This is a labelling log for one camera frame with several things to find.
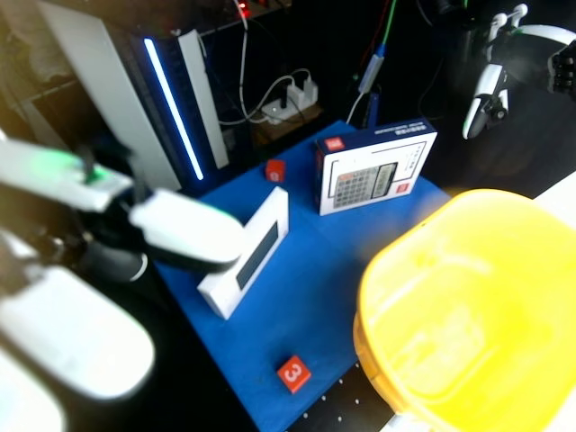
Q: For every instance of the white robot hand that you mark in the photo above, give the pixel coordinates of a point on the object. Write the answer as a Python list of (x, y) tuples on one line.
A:
[(189, 234), (490, 78)]

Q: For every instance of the white rectangular box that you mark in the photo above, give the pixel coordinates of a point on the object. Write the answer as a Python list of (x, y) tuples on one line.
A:
[(265, 216)]

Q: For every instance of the calculator box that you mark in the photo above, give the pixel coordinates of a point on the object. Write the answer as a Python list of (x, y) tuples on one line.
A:
[(373, 148)]

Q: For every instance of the white power strip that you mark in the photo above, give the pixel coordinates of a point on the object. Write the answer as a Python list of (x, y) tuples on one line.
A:
[(288, 110)]

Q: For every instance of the yellow plastic basket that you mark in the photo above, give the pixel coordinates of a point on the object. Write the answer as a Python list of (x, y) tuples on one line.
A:
[(472, 315)]

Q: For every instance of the plain red cube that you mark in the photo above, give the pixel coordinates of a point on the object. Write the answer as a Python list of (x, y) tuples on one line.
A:
[(275, 171)]

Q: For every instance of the blue cloth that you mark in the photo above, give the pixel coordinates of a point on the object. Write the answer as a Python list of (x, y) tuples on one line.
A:
[(306, 292)]

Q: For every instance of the computer tower with blue light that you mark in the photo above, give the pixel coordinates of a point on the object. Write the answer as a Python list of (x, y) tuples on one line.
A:
[(112, 90)]

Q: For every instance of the red cube with number three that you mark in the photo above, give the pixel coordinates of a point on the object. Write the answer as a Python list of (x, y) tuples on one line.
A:
[(294, 373)]

